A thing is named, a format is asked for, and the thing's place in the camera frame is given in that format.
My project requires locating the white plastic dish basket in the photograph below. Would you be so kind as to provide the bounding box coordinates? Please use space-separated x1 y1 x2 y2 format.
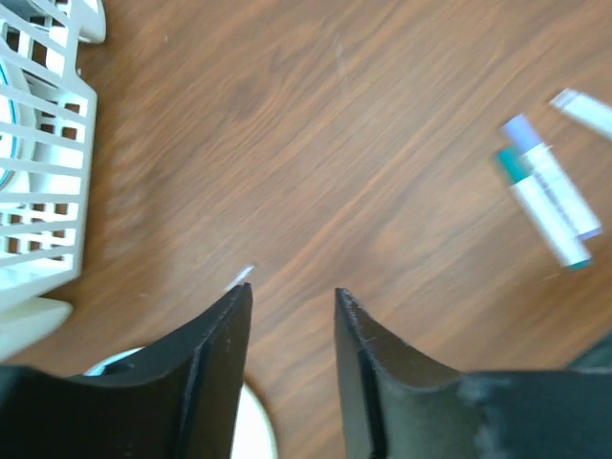
1 1 106 359

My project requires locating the white green-end marker pen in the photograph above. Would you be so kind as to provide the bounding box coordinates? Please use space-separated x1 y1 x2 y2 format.
494 147 592 270

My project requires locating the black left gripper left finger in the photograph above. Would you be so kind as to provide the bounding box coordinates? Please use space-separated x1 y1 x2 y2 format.
1 283 252 458

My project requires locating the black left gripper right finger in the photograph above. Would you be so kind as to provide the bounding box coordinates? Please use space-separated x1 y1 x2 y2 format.
334 288 611 458

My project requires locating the light blue plate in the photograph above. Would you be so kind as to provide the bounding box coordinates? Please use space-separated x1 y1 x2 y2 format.
83 346 279 459

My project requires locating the clear pen cap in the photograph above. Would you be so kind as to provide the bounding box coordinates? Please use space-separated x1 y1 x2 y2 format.
224 264 255 292

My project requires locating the white purple-tip marker pen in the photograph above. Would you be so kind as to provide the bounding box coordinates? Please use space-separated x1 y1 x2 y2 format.
501 114 602 240

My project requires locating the thin white blue-end pen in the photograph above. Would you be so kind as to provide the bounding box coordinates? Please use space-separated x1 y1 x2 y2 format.
550 88 612 140

